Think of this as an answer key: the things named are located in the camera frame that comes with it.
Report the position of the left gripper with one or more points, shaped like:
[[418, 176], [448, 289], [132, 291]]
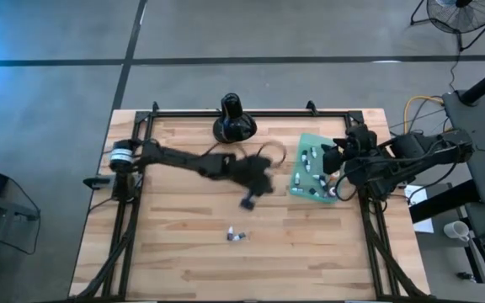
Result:
[[253, 172]]

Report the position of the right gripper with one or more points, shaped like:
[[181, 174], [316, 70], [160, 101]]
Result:
[[358, 155]]

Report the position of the small green food coloring bottle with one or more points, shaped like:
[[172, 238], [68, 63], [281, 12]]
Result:
[[313, 152]]

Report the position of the teal translucent plastic bin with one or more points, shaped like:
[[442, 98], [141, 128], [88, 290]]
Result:
[[310, 143]]

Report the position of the small black food coloring bottle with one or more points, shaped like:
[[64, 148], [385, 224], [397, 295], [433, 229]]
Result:
[[239, 237], [304, 155]]

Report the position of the small blue food coloring bottle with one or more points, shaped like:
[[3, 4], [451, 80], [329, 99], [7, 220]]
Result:
[[323, 183]]

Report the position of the small purple food coloring bottle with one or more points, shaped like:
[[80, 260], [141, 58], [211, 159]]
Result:
[[230, 234]]

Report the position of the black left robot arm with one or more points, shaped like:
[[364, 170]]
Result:
[[183, 160]]

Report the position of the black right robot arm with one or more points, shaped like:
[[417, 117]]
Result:
[[415, 155]]

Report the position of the black clamp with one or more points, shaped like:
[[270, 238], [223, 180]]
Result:
[[311, 107], [155, 107]]

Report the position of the black desk lamp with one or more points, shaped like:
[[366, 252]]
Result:
[[234, 128]]

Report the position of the white paper sheet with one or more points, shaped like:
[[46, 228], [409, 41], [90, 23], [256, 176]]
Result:
[[417, 195]]

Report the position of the black metal beam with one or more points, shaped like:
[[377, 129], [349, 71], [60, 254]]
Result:
[[440, 202]]

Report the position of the white mug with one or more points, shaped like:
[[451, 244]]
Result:
[[456, 230]]

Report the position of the black floor fan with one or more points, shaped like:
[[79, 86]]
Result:
[[461, 19]]

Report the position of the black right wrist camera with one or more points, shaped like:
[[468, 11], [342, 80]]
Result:
[[362, 134]]

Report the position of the black aluminium table frame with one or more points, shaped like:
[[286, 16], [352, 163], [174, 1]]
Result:
[[246, 113]]

